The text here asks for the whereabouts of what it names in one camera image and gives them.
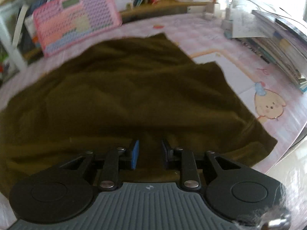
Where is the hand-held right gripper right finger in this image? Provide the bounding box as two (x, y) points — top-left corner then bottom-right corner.
(161, 138), (241, 192)

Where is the olive green garment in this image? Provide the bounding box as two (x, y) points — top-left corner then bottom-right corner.
(0, 33), (279, 197)

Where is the wooden bookshelf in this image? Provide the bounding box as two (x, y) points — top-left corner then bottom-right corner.
(0, 0), (222, 60)

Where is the pink checkered printed mat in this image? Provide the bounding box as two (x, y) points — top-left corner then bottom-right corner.
(0, 12), (307, 176)

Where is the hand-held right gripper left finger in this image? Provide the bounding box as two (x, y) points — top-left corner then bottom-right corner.
(58, 139), (140, 192)

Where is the pink learning tablet toy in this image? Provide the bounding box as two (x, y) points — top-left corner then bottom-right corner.
(32, 0), (123, 58)

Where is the stack of books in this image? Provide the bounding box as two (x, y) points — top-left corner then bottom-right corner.
(230, 9), (307, 94)

